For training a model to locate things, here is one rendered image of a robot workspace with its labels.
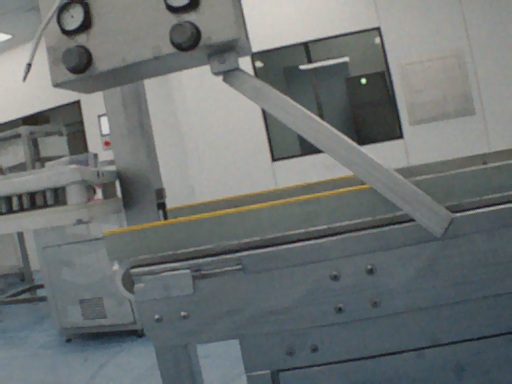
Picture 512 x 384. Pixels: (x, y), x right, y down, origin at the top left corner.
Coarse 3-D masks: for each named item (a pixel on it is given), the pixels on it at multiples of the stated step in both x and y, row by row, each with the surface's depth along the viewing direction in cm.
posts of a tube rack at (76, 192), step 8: (72, 184) 70; (80, 184) 71; (104, 184) 92; (112, 184) 92; (72, 192) 70; (80, 192) 71; (104, 192) 92; (112, 192) 92; (72, 200) 70; (80, 200) 71
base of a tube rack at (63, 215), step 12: (84, 204) 70; (96, 204) 76; (108, 204) 83; (120, 204) 93; (0, 216) 74; (12, 216) 71; (24, 216) 71; (36, 216) 70; (48, 216) 70; (60, 216) 70; (72, 216) 70; (84, 216) 70; (96, 216) 74; (0, 228) 71; (12, 228) 71; (24, 228) 71; (36, 228) 70
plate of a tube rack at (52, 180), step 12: (72, 168) 70; (84, 168) 72; (12, 180) 70; (24, 180) 70; (36, 180) 70; (48, 180) 70; (60, 180) 70; (72, 180) 70; (84, 180) 71; (96, 180) 78; (108, 180) 86; (0, 192) 70; (12, 192) 70; (24, 192) 71
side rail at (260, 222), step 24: (480, 168) 55; (504, 168) 54; (360, 192) 58; (432, 192) 56; (456, 192) 56; (480, 192) 55; (504, 192) 55; (216, 216) 61; (240, 216) 61; (264, 216) 60; (288, 216) 60; (312, 216) 59; (336, 216) 59; (360, 216) 58; (120, 240) 64; (144, 240) 63; (168, 240) 62; (192, 240) 62; (216, 240) 61; (240, 240) 61
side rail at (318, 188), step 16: (448, 160) 81; (464, 160) 80; (480, 160) 80; (496, 160) 79; (352, 176) 84; (416, 176) 82; (272, 192) 87; (288, 192) 86; (304, 192) 86; (320, 192) 85; (176, 208) 90; (192, 208) 90; (208, 208) 89; (224, 208) 89
